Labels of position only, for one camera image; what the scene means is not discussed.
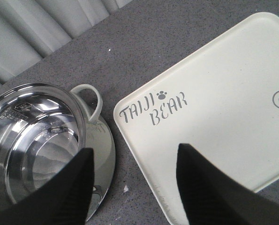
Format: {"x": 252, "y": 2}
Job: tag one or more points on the cream bear print tray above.
{"x": 222, "y": 99}

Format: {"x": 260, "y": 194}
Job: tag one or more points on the grey curtain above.
{"x": 33, "y": 29}

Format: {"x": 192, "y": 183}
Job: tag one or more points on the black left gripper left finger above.
{"x": 64, "y": 200}

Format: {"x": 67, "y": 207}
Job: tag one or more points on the green electric cooking pot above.
{"x": 42, "y": 127}

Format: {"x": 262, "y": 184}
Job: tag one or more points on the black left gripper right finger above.
{"x": 210, "y": 197}

